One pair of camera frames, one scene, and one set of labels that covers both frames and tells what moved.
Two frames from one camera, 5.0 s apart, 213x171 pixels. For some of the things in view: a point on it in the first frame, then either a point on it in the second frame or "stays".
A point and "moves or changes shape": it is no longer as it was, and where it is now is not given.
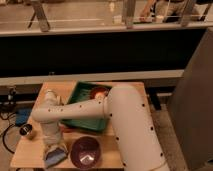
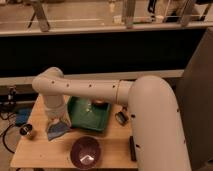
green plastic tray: (82, 92) stays
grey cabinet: (190, 109) stays
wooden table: (31, 151) stays
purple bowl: (85, 152) stays
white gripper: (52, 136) → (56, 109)
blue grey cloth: (55, 157) moves or changes shape
